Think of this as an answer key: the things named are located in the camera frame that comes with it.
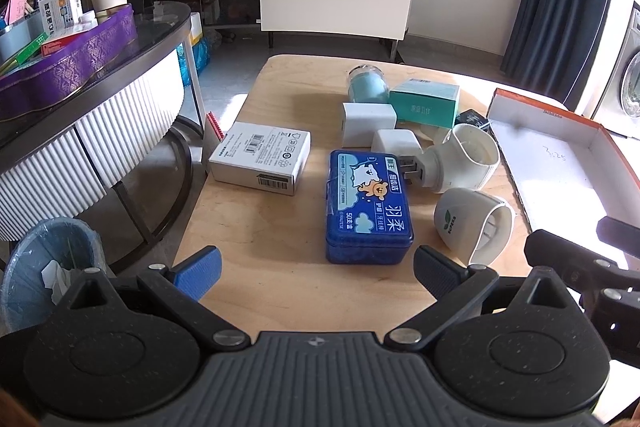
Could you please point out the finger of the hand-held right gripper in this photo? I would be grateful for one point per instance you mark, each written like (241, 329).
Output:
(575, 259)
(622, 233)

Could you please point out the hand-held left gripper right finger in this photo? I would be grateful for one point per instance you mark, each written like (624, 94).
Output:
(434, 271)

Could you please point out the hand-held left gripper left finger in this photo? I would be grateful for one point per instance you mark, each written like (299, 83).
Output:
(200, 268)

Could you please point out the white plug-in device leaf logo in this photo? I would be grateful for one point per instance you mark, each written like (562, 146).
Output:
(462, 219)

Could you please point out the blue dental floss box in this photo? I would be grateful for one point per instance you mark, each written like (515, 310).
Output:
(367, 212)

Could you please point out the orange-rimmed cardboard box lid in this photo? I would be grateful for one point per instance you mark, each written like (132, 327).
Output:
(550, 157)

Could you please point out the plain white plug-in device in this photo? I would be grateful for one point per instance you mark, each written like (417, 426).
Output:
(470, 162)

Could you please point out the white and grey carton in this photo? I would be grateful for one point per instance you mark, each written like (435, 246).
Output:
(257, 157)

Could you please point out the small white plug charger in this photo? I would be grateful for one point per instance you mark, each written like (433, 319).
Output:
(395, 142)

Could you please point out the black charger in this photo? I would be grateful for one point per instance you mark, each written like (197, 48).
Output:
(474, 119)

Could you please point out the large white charger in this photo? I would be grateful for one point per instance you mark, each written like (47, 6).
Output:
(367, 124)

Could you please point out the teal carton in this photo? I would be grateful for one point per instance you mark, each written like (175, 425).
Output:
(425, 104)

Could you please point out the blue toothpick jar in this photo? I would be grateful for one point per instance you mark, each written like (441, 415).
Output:
(367, 87)

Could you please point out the red comb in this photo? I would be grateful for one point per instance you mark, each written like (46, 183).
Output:
(214, 127)

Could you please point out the washing machine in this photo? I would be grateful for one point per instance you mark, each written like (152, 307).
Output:
(622, 77)

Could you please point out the oval white ribbed coffee table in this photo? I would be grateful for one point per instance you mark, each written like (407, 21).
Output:
(110, 132)

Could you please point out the blue trash bin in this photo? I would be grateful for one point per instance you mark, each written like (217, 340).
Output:
(35, 257)

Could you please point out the blue plastic bags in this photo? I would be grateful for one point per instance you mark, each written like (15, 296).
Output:
(197, 57)

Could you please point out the black rolled mat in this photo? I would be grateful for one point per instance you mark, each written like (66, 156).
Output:
(396, 53)

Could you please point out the purple patterned tray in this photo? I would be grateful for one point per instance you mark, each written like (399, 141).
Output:
(60, 67)

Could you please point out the red and white box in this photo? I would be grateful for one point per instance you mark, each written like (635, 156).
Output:
(65, 42)

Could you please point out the white television stand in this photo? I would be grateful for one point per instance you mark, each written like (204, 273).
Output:
(335, 9)

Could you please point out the white medicine box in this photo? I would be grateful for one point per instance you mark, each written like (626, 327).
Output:
(60, 9)

